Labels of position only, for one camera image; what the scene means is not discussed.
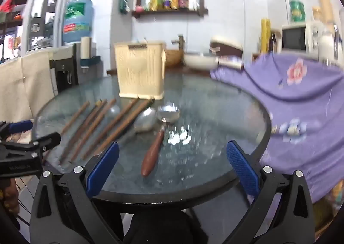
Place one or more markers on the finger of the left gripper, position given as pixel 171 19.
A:
pixel 18 127

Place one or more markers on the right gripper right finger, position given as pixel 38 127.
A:
pixel 293 221

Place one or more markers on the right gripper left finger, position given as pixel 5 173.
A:
pixel 63 210

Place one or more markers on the wooden chopstick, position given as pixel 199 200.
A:
pixel 118 129
pixel 92 128
pixel 74 117
pixel 90 117
pixel 109 127

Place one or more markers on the metal spoon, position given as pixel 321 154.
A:
pixel 143 123

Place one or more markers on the beige plastic utensil basket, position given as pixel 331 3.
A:
pixel 141 69

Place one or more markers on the ladle with wooden handle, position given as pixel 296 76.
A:
pixel 166 114

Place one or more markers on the left hand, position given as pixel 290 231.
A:
pixel 10 197

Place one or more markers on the water dispenser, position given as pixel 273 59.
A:
pixel 66 67

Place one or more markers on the blue water bottle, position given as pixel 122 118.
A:
pixel 78 21

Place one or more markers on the round glass table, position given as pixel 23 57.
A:
pixel 172 151

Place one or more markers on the purple floral cloth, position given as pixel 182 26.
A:
pixel 304 99

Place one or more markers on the brown wooden counter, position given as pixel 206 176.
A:
pixel 181 69

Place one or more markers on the woven basin sink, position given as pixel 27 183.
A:
pixel 173 57

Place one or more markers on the bronze faucet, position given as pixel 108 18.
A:
pixel 180 42

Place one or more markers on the white pot with lid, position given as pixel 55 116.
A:
pixel 207 62

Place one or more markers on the white microwave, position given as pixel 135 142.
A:
pixel 302 37

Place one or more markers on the brown white rice cooker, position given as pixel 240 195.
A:
pixel 221 46

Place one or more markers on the yellow roll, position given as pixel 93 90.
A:
pixel 265 35

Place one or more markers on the green jar stack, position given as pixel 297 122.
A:
pixel 297 11

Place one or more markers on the window with frame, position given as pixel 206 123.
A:
pixel 30 25

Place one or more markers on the green wall packet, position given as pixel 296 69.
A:
pixel 124 7

